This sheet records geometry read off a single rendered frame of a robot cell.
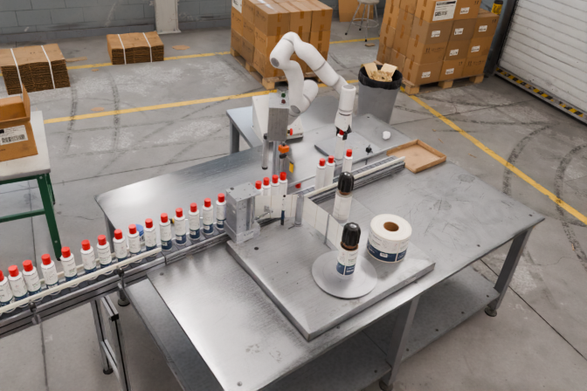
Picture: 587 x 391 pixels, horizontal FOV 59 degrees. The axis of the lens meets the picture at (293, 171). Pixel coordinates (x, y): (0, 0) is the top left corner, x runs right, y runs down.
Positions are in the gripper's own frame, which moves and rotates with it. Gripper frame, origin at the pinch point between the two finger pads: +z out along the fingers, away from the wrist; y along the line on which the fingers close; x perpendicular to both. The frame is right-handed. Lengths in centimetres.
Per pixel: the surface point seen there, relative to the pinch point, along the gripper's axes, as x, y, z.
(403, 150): 56, 5, 25
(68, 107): -76, -325, 110
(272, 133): -61, 12, -24
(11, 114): -153, -144, 15
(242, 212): -89, 30, 2
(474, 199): 53, 67, 26
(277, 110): -59, 13, -37
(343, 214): -37, 47, 14
